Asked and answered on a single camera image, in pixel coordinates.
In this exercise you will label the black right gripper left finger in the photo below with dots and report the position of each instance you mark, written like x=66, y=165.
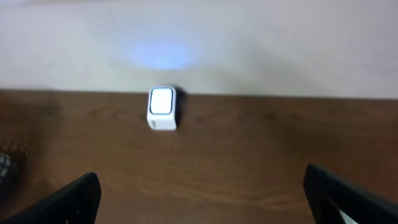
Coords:
x=77, y=202

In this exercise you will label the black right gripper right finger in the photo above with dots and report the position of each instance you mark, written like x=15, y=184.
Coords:
x=335, y=200

